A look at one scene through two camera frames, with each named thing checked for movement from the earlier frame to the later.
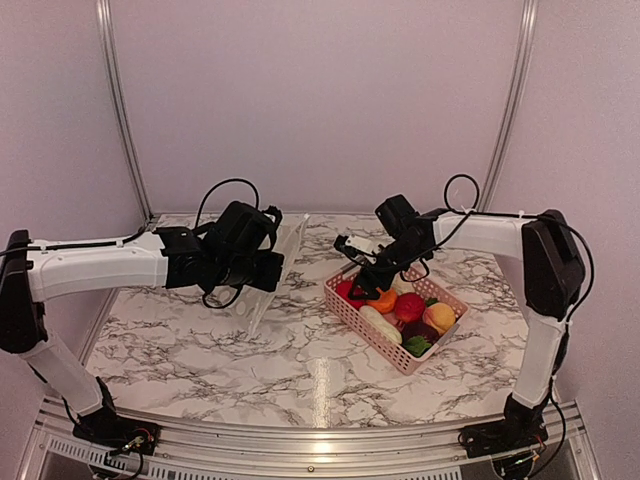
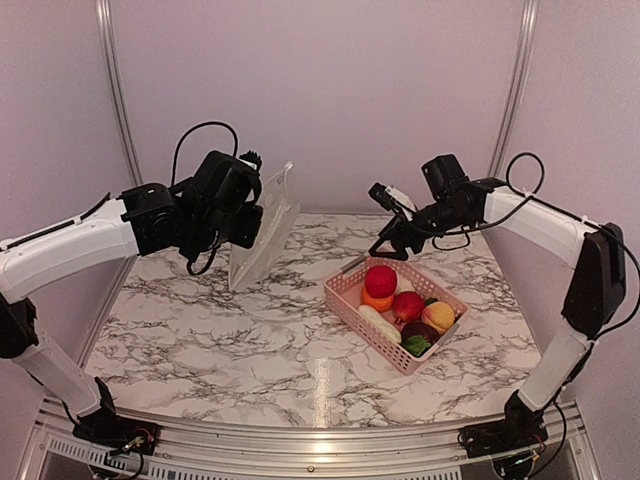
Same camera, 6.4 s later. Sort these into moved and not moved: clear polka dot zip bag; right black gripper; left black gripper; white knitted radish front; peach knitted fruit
Moved: left black gripper; clear polka dot zip bag; right black gripper
Not moved: white knitted radish front; peach knitted fruit
